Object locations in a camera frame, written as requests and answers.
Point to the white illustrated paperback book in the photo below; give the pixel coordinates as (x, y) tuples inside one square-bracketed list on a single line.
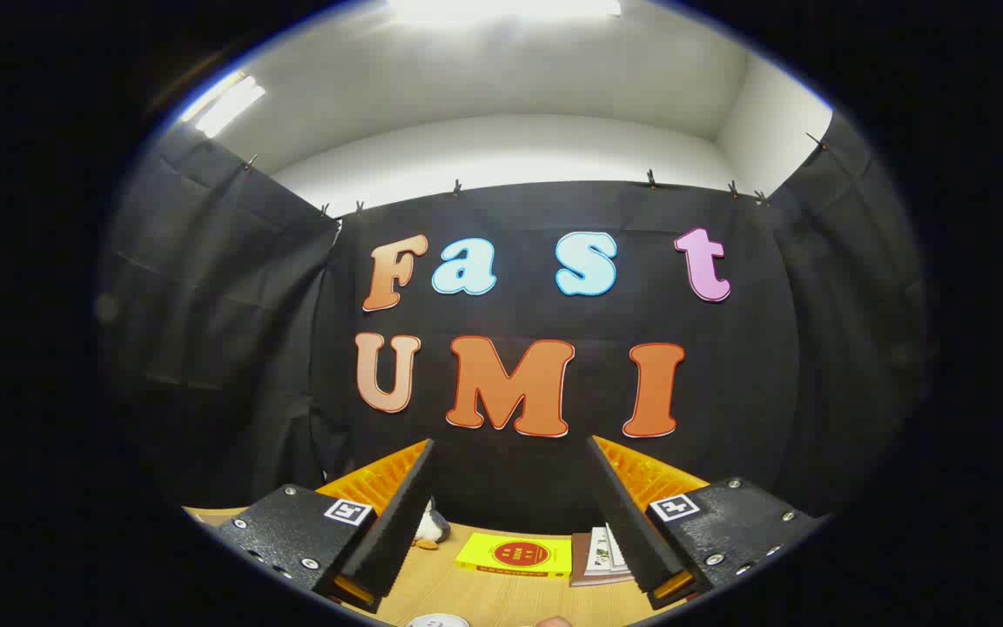
[(599, 549), (616, 544)]

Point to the brown cover book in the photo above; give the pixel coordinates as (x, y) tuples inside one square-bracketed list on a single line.
[(578, 562)]

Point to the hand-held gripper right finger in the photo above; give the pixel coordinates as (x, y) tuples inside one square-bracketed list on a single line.
[(628, 522)]

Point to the penguin plush toy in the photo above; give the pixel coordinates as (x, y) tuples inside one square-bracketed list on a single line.
[(427, 527)]

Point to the yellow book with red circle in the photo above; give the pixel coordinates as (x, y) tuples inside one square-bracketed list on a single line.
[(514, 555)]

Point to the ceiling light panel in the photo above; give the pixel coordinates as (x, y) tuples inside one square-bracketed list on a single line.
[(501, 9), (227, 104)]

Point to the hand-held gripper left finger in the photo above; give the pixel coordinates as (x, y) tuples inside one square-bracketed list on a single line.
[(397, 531)]

